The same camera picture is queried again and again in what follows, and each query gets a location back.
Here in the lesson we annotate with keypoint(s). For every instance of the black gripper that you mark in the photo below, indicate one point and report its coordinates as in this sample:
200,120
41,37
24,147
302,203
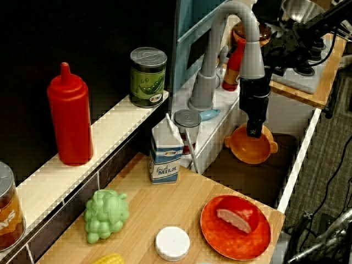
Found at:
254,94

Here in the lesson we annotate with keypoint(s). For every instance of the orange toy pot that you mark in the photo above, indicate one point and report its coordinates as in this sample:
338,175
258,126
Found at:
251,151

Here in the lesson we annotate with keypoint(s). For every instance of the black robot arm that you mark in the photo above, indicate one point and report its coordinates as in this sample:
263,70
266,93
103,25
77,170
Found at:
297,35

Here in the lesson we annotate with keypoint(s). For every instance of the white toy sink basin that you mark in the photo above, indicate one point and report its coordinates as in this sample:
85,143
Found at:
264,176

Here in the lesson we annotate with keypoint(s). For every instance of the silver metal pot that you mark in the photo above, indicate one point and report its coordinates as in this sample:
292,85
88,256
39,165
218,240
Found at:
299,9

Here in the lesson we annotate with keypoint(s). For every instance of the light blue toy fish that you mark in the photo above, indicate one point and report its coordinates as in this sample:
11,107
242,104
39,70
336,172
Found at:
209,113

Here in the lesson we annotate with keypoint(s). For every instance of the orange red sauce bottle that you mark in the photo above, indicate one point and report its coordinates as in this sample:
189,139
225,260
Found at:
233,71

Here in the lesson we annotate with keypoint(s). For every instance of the grey toy stove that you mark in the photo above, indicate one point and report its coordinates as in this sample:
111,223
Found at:
305,81

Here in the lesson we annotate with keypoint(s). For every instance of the grey toy faucet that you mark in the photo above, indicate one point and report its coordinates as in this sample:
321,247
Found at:
214,63

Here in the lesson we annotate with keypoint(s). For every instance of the black stove knob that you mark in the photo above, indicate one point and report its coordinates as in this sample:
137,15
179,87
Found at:
304,70
320,44
314,56

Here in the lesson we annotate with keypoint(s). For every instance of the wooden stove shelf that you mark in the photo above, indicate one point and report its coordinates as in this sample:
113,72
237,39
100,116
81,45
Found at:
325,90

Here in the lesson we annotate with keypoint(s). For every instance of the red toy ham slice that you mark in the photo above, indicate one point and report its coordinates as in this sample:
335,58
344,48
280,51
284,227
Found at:
239,215

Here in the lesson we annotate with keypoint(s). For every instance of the blue white milk carton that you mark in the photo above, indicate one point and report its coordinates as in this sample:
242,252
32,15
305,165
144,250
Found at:
165,154

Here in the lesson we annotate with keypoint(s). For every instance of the light blue cabinet panel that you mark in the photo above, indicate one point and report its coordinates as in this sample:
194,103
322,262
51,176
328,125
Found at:
189,33

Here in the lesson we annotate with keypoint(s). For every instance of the orange round plate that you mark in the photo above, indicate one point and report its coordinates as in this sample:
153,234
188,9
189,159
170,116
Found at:
220,242

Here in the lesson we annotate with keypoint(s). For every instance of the green pea can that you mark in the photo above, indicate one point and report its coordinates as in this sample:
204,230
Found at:
147,79

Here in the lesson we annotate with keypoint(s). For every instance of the grey metal stand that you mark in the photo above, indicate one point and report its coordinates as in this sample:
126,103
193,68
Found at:
321,242

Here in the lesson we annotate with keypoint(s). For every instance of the white round lid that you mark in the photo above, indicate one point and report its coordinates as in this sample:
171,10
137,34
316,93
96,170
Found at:
172,243

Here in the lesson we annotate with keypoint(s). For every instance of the green toy grapes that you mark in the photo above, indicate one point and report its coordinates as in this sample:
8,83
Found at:
105,217

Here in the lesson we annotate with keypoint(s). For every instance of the cream ledge shelf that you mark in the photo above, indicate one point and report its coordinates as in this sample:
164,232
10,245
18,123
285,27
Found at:
82,156

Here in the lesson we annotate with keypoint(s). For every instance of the red ketchup bottle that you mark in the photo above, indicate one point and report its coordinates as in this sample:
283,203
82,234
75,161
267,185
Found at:
71,115

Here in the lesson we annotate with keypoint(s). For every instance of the yellow toy corn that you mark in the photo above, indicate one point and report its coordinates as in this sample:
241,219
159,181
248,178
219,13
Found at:
108,259

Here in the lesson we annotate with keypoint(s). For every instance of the orange beans can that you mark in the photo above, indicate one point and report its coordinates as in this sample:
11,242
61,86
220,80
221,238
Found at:
9,214

